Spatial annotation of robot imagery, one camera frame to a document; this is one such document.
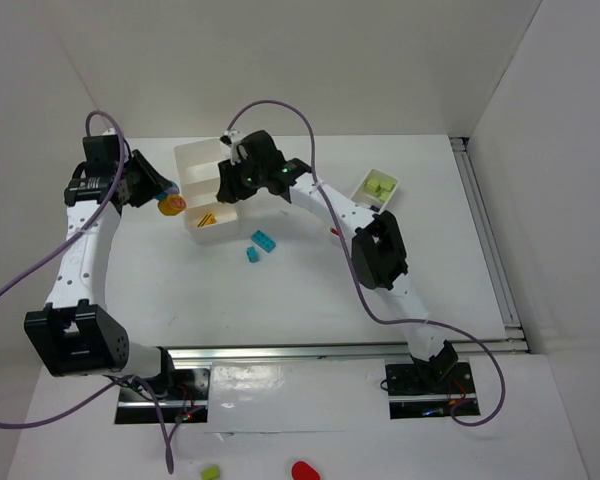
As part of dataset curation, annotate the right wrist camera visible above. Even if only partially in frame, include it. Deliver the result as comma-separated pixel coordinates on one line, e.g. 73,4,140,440
219,129,244,165

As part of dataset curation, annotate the small teal lego brick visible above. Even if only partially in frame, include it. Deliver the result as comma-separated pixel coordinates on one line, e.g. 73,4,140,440
246,246,260,263

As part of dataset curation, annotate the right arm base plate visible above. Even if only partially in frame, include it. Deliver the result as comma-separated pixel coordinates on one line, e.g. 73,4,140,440
380,362,480,420

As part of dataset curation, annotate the red object at edge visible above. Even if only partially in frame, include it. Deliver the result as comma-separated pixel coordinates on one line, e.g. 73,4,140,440
291,461,321,480

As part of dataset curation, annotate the long teal lego brick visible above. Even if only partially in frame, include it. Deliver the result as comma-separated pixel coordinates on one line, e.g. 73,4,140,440
251,230,276,253

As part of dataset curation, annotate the multicolour lego tower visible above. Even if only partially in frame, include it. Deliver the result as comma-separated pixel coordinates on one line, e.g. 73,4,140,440
156,191,187,216

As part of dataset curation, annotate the orange lego brick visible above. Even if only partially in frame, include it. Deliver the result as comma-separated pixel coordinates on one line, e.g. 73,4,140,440
197,213,217,228

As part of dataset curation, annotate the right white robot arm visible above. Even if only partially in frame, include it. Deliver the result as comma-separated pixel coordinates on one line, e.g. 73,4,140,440
217,130,458,386

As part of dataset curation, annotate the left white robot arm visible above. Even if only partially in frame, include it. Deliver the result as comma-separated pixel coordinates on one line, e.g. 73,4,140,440
24,134,186,397

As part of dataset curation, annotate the lime green lego brick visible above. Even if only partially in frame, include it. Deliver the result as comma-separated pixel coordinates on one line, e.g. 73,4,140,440
379,180,395,198
364,179,379,196

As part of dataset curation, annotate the white divided container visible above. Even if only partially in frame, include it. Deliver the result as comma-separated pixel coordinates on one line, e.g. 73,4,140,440
174,139,240,244
344,168,399,214

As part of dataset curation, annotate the aluminium rail front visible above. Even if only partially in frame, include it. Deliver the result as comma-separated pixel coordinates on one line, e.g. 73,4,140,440
168,335,530,366

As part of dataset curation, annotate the green lego outside workspace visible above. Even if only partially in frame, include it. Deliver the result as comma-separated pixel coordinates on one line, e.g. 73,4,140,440
200,465,221,480

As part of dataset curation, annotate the aluminium rail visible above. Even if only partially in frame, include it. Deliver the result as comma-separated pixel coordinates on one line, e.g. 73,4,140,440
168,335,530,366
449,137,523,332

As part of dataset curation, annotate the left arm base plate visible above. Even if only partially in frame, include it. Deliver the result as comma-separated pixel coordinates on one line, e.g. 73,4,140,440
114,366,211,425

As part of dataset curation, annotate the aluminium rail right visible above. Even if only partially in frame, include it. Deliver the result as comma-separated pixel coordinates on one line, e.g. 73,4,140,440
449,137,523,332

